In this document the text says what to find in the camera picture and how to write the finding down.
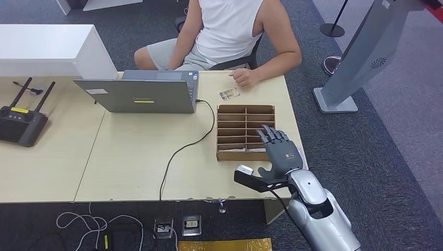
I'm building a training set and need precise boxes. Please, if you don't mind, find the person's left hand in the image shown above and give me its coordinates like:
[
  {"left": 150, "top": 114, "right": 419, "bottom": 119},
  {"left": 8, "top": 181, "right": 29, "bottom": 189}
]
[{"left": 229, "top": 68, "right": 261, "bottom": 89}]

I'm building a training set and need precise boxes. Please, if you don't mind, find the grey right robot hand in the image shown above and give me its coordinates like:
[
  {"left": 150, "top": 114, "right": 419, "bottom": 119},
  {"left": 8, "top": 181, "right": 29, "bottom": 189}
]
[{"left": 256, "top": 124, "right": 306, "bottom": 181}]

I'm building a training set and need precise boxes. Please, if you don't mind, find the ID card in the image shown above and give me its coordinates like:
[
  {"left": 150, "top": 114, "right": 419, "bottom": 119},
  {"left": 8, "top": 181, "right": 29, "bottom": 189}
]
[{"left": 218, "top": 87, "right": 241, "bottom": 101}]

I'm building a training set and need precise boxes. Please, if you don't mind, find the wooden card organizer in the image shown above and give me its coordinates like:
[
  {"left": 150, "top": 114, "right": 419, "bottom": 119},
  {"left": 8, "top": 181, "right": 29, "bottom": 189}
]
[{"left": 216, "top": 104, "right": 277, "bottom": 163}]

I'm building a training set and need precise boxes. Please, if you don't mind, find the person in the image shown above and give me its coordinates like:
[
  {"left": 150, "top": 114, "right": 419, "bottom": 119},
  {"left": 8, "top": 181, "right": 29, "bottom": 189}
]
[{"left": 134, "top": 0, "right": 303, "bottom": 89}]

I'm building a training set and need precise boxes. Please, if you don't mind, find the black office chair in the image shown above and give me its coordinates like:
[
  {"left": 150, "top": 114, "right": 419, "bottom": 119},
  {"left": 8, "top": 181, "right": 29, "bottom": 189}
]
[{"left": 174, "top": 16, "right": 264, "bottom": 71}]

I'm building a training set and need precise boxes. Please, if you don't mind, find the beige desk leg panel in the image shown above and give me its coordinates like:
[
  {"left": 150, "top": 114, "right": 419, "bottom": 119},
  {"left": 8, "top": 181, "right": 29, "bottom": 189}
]
[{"left": 264, "top": 198, "right": 292, "bottom": 225}]

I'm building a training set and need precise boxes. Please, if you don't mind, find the chrome round base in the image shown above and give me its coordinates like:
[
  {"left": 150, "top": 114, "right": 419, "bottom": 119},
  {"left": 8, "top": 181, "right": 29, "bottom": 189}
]
[{"left": 322, "top": 54, "right": 343, "bottom": 76}]

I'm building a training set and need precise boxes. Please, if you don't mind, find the yellow foil mat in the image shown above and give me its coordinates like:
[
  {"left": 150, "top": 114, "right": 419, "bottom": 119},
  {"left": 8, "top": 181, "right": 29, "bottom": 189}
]
[{"left": 177, "top": 238, "right": 273, "bottom": 251}]

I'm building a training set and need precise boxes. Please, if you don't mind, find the grey laptop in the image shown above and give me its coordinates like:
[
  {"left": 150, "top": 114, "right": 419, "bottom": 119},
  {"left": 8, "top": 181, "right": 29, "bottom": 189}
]
[{"left": 73, "top": 69, "right": 201, "bottom": 115}]

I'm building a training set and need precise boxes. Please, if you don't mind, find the silver floor socket plate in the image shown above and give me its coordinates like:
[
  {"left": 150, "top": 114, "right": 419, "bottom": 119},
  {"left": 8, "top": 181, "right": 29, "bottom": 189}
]
[{"left": 182, "top": 214, "right": 202, "bottom": 237}]

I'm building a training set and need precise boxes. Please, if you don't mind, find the silver kiosk stand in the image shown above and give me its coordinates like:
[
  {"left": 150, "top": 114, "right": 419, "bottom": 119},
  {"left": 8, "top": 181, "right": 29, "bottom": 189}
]
[{"left": 313, "top": 0, "right": 430, "bottom": 115}]

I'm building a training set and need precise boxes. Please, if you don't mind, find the open floor socket box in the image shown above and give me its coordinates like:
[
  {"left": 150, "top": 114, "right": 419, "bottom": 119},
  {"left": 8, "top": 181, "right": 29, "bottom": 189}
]
[{"left": 153, "top": 218, "right": 174, "bottom": 239}]

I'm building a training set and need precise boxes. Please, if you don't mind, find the white furniture panel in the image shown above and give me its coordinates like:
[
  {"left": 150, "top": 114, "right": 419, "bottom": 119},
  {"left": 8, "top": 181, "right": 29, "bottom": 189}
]
[{"left": 55, "top": 0, "right": 143, "bottom": 15}]

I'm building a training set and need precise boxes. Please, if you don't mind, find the white cabinet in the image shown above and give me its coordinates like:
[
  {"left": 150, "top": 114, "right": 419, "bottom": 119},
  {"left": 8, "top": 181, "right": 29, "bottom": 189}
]
[{"left": 0, "top": 24, "right": 119, "bottom": 80}]

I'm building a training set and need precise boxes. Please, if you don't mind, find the black controller with antennas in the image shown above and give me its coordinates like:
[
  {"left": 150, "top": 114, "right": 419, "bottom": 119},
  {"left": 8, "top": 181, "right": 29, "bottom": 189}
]
[{"left": 0, "top": 76, "right": 56, "bottom": 149}]

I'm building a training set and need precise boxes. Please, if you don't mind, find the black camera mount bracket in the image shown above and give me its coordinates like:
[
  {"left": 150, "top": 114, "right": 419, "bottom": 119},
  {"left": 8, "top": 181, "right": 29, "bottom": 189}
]
[{"left": 234, "top": 169, "right": 292, "bottom": 194}]

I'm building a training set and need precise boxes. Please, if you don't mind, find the black laptop cable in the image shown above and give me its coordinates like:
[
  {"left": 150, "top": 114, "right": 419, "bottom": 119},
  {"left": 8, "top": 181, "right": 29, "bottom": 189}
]
[{"left": 158, "top": 99, "right": 216, "bottom": 202}]

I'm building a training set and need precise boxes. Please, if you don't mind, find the black stanchion post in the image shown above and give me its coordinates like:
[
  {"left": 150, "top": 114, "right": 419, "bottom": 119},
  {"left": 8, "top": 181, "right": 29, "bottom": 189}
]
[{"left": 320, "top": 0, "right": 349, "bottom": 38}]

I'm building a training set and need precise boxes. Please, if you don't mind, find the white floor cable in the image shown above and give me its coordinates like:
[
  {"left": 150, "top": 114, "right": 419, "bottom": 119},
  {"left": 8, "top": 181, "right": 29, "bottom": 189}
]
[{"left": 56, "top": 203, "right": 144, "bottom": 251}]

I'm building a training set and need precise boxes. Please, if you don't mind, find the small black cable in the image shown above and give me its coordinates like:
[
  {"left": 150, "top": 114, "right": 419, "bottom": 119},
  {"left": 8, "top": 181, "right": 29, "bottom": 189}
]
[{"left": 12, "top": 81, "right": 44, "bottom": 96}]

